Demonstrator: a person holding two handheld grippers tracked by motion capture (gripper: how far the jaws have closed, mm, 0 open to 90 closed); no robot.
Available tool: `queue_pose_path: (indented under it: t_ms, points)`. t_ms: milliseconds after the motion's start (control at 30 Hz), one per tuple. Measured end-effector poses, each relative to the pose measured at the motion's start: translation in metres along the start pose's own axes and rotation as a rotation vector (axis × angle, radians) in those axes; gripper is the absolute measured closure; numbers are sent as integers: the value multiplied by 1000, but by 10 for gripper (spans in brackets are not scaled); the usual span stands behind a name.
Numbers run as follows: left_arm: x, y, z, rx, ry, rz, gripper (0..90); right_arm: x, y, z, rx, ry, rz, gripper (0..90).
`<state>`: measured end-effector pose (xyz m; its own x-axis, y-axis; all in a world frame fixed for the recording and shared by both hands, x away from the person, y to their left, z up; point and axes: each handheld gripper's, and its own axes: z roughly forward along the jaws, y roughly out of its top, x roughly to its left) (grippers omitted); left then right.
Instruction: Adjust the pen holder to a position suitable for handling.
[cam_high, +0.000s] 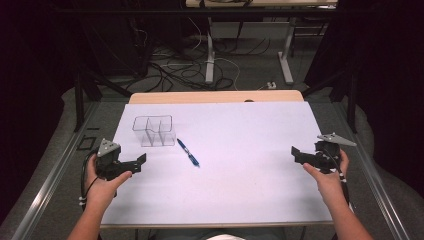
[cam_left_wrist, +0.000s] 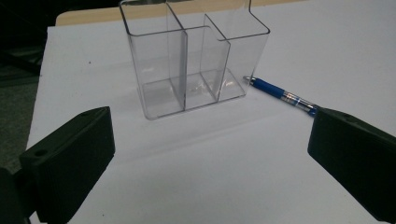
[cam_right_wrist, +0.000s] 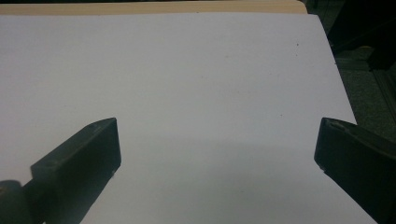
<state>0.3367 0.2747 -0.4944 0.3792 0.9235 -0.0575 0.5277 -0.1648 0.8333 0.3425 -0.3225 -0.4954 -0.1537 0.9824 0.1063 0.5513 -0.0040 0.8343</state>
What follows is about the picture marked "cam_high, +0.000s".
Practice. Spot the dark curtain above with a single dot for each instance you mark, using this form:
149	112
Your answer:
30	100
390	93

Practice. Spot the person's clothing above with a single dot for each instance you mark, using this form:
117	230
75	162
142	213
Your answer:
216	234

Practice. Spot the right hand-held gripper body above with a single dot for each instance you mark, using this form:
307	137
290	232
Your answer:
328	151

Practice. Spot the black metal stand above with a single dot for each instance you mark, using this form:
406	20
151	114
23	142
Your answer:
79	100
350	100

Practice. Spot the white table mat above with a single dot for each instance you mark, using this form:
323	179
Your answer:
233	166

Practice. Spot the clear plastic divided organizer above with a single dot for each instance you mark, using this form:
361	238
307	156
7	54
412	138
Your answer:
154	130

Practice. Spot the white power plug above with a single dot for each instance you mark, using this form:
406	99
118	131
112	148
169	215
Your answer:
271	85

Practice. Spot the person's right hand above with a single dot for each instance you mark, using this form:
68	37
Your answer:
328	185

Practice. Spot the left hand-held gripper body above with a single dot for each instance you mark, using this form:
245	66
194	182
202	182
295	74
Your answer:
108	160

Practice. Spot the white-legged desk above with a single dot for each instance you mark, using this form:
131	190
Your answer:
286	63

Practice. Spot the person's left hand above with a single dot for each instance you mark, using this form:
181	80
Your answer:
101	191

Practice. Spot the aluminium rail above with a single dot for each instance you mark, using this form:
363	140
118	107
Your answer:
376	180
46	186

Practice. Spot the blue pen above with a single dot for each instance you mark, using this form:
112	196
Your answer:
188	152

